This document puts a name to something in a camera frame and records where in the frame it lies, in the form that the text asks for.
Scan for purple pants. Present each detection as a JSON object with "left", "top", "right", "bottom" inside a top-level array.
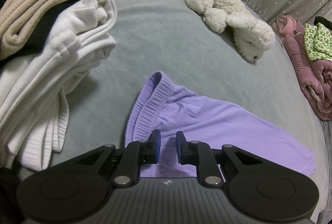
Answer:
[{"left": 125, "top": 71, "right": 316, "bottom": 178}]

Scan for folded white garment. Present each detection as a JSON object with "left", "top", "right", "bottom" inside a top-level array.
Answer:
[{"left": 1, "top": 0, "right": 117, "bottom": 171}]

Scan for white plush dog toy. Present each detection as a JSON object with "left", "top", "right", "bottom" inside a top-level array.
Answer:
[{"left": 185, "top": 0, "right": 275, "bottom": 62}]

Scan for green patterned garment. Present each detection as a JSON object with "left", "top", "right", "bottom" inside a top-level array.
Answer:
[{"left": 304, "top": 23, "right": 332, "bottom": 61}]

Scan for black garment on pile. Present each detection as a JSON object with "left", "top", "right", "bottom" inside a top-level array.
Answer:
[{"left": 314, "top": 16, "right": 332, "bottom": 31}]

